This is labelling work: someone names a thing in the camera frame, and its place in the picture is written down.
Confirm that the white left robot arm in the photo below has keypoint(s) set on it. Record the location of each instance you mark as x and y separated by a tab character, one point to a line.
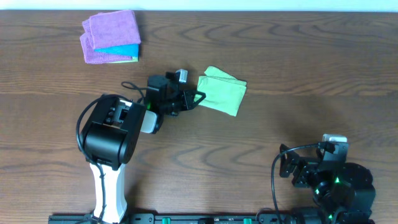
109	137

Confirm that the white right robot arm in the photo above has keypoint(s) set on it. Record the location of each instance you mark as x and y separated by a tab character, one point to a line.
342	191

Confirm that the blue folded cloth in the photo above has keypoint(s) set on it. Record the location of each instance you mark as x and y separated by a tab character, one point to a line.
131	50

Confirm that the lower purple folded cloth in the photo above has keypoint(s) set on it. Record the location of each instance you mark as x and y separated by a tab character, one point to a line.
92	57

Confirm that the top purple folded cloth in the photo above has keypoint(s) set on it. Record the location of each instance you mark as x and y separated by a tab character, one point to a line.
113	29

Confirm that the purple folded cloth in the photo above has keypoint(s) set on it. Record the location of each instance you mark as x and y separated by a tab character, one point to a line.
92	57
113	29

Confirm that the green microfiber cloth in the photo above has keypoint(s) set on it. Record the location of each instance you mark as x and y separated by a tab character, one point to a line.
223	91

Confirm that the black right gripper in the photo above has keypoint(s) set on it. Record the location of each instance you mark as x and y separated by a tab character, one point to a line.
305	164

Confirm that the light green bottom cloth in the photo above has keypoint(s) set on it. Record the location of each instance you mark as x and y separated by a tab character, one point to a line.
133	59

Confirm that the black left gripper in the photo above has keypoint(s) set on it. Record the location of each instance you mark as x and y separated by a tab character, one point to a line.
186	100

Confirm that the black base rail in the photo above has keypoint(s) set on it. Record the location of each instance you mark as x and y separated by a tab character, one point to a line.
149	218

